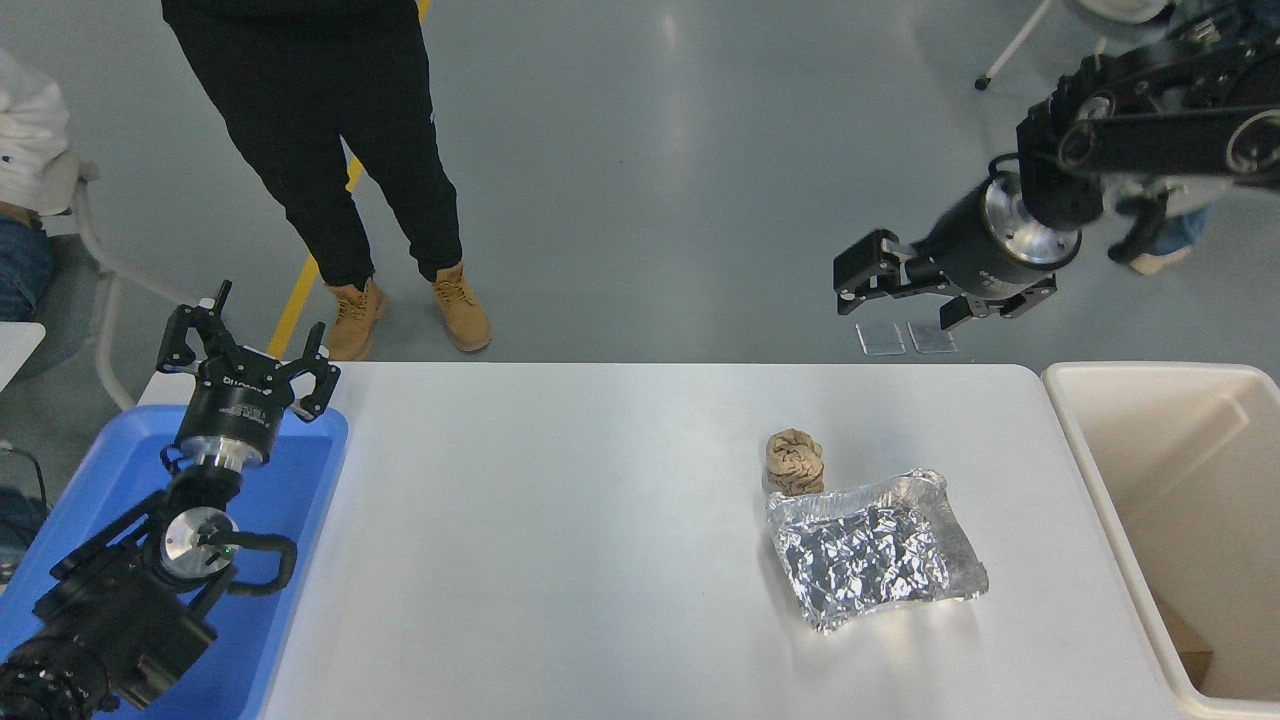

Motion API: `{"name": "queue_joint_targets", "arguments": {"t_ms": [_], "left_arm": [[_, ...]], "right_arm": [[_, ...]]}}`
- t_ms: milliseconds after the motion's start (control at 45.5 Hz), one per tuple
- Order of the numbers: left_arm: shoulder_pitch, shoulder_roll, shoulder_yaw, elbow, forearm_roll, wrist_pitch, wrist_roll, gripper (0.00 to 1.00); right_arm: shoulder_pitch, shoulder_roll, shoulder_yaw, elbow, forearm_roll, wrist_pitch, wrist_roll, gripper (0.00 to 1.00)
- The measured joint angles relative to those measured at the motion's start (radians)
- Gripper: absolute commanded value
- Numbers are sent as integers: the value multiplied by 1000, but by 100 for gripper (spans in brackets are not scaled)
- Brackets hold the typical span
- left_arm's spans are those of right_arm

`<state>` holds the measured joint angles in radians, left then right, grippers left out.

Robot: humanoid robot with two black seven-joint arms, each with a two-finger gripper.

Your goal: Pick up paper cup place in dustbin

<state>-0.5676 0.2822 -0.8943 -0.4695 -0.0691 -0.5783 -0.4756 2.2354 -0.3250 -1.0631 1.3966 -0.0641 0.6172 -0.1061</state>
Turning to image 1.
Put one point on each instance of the dark blue bag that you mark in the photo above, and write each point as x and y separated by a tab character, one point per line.
20	525

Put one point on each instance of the blue plastic tray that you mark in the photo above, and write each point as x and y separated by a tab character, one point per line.
290	500

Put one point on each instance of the white tube chair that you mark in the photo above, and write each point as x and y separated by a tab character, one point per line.
104	330

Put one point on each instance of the white side table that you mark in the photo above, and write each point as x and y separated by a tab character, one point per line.
15	345

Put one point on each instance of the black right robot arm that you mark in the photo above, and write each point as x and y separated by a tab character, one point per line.
1150	140

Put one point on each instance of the white wheeled chair base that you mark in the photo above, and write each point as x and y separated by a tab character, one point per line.
1010	45

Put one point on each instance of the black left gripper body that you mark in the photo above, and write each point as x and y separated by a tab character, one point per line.
235	400

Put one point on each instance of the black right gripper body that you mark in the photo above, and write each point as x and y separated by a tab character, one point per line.
960	250

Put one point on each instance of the clear floor plate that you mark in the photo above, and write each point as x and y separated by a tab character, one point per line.
928	340
881	339

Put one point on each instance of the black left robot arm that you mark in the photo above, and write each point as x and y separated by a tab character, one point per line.
120	610

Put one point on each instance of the crumpled tan paper ball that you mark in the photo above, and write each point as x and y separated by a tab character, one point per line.
795	463

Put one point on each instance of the seated person's hand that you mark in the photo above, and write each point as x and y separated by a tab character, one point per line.
15	212

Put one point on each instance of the seated person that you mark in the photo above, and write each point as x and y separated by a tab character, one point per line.
30	130

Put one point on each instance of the brown cardboard piece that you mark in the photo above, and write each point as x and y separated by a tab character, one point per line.
1190	650

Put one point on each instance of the standing person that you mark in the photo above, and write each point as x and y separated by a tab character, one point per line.
320	120

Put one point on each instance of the large pale bin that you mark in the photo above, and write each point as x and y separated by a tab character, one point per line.
1130	450

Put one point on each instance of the crinkled foil tray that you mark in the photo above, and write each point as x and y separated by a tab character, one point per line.
870	555

